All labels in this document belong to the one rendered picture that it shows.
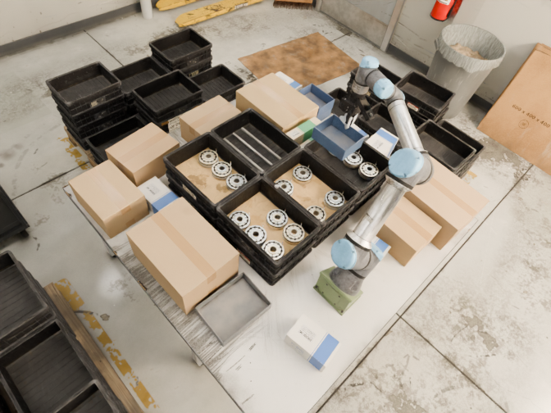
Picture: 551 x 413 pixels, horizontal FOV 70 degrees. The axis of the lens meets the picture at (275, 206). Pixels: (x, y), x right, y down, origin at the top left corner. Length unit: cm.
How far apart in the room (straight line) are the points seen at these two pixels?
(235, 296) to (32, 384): 100
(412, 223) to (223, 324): 103
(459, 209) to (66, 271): 235
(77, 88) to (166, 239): 174
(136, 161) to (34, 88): 220
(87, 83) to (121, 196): 144
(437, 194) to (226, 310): 120
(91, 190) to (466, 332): 240
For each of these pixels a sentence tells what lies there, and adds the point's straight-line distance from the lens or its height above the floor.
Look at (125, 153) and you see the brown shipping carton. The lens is 215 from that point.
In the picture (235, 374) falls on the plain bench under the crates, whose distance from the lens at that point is 173.
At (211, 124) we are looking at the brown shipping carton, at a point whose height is 86.
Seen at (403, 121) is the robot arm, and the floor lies 134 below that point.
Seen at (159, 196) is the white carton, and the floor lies 79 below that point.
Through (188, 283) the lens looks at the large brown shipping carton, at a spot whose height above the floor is 90.
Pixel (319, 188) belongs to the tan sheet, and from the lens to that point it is 205.
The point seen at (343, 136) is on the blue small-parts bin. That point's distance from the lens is 200.
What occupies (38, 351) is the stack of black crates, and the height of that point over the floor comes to 38.
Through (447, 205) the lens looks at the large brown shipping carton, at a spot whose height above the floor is 90.
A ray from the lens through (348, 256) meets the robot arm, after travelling 156.
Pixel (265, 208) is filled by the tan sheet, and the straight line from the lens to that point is 192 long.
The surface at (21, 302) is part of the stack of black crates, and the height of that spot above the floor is 49.
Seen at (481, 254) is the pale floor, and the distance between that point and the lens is 331.
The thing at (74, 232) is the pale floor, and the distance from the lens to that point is 300.
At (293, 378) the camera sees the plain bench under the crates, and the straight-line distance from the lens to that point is 175.
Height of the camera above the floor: 239
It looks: 54 degrees down
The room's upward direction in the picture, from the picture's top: 10 degrees clockwise
